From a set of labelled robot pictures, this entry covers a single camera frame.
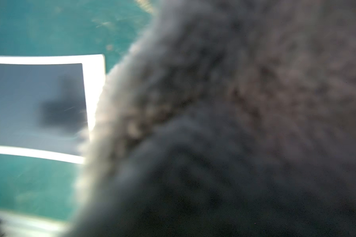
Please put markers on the blue wiping cloth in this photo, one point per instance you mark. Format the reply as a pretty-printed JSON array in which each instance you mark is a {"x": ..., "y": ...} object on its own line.
[{"x": 227, "y": 119}]

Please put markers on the white frame drawing tablet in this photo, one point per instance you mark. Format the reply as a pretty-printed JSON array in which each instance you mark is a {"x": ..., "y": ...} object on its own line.
[{"x": 47, "y": 104}]

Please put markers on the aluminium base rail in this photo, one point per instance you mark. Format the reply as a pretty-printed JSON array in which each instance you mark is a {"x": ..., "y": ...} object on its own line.
[{"x": 20, "y": 225}]

